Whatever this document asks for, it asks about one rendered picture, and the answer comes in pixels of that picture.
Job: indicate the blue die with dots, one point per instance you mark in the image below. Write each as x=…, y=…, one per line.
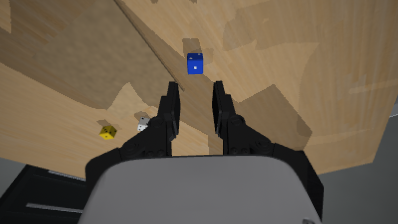
x=195, y=63

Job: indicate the white die with black pips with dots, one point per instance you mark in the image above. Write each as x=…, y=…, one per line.
x=143, y=123

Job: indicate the yellow die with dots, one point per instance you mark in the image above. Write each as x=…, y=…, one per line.
x=108, y=132

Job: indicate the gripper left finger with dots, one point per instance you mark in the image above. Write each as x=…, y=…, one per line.
x=153, y=141

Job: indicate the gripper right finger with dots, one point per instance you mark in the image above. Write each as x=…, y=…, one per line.
x=238, y=137

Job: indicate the tan square mat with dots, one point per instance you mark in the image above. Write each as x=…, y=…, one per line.
x=104, y=56

